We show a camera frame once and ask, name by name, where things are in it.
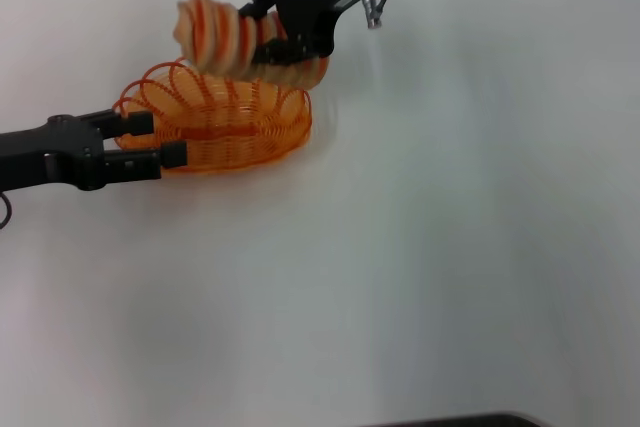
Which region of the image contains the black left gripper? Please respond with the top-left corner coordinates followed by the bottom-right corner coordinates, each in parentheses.
top-left (0, 109), bottom-right (188, 193)

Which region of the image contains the dark rounded object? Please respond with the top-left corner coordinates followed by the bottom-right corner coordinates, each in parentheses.
top-left (359, 411), bottom-right (544, 427)

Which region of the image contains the striped orange bread loaf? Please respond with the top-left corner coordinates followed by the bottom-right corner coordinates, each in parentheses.
top-left (170, 0), bottom-right (330, 91)

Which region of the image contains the right arm cable with plug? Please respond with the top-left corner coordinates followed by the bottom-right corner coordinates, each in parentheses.
top-left (359, 0), bottom-right (404, 30)

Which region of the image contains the orange wire basket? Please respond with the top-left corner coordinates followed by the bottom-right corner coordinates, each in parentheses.
top-left (112, 60), bottom-right (314, 176)

